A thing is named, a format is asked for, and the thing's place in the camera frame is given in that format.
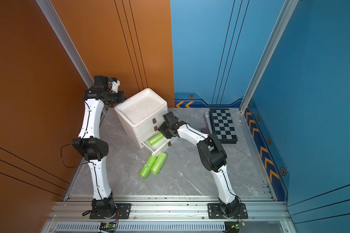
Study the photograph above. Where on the purple cube block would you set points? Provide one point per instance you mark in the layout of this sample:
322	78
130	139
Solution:
205	131

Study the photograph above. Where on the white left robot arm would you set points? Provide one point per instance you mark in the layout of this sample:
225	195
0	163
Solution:
95	151

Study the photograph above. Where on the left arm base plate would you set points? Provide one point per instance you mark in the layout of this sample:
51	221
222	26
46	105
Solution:
119	210

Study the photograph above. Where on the right green circuit board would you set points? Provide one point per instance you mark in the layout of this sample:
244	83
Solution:
237	226

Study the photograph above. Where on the left green circuit board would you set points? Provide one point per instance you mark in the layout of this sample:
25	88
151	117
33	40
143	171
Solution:
107	227

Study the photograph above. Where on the green circuit board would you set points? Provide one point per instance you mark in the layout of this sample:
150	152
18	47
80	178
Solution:
107	227
237	226

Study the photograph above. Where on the black white checkerboard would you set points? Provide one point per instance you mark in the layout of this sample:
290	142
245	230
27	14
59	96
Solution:
222	125

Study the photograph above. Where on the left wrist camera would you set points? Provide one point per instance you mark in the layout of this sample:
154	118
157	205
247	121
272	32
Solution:
107	84

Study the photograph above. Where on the white three-drawer storage box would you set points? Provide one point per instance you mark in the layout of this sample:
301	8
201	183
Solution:
141	115

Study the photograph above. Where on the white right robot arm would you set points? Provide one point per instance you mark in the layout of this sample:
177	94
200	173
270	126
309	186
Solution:
212	156

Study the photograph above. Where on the grey microphone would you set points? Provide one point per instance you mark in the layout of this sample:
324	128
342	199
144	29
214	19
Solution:
208	122

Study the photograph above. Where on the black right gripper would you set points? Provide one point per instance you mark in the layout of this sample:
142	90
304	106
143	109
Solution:
161	127

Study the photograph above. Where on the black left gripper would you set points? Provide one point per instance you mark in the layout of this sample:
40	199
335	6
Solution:
122	97

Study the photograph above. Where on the white bottom drawer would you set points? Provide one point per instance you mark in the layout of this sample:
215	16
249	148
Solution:
162	146

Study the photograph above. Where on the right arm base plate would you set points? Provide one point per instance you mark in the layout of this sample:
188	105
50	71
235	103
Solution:
215	212

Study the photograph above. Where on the aluminium front rail frame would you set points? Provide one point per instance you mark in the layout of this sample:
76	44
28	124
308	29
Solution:
169	214

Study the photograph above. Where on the green trash bag roll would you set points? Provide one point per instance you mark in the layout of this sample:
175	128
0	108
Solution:
161	158
156	139
147	166

